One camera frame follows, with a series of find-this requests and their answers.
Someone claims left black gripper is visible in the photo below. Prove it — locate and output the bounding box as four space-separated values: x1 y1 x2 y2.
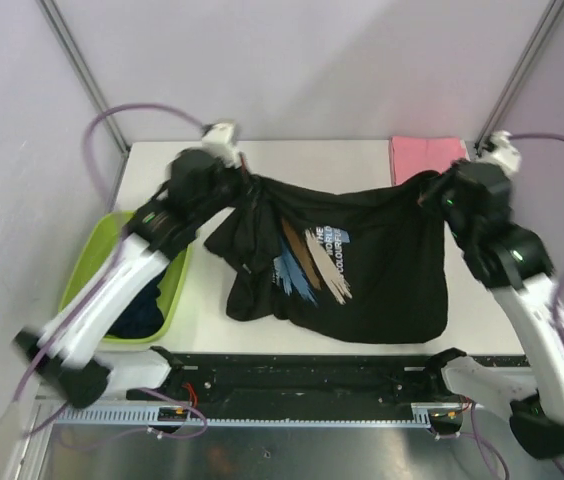
196 151 264 223

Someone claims black printed t shirt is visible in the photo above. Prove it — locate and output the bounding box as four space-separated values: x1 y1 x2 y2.
205 171 448 344

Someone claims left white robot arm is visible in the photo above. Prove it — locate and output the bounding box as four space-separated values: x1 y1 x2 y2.
14 147 248 409

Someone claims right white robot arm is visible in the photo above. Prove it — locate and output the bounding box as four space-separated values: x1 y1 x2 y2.
421 160 564 460

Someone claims folded pink t shirt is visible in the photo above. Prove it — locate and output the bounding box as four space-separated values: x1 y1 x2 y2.
389 136 469 186

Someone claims green plastic bin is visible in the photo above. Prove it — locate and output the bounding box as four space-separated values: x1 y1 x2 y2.
58 213 193 345

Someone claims navy blue t shirt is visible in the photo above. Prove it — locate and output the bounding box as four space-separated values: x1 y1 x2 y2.
107 272 165 340

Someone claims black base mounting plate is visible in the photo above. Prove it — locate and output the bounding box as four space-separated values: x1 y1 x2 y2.
156 353 467 412

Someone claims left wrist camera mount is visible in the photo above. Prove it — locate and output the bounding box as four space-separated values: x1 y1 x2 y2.
201 120 241 167

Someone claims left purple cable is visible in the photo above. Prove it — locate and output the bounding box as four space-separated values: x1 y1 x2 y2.
11 102 211 451

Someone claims grey slotted cable duct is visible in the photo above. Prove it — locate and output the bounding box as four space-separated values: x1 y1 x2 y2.
50 403 433 427

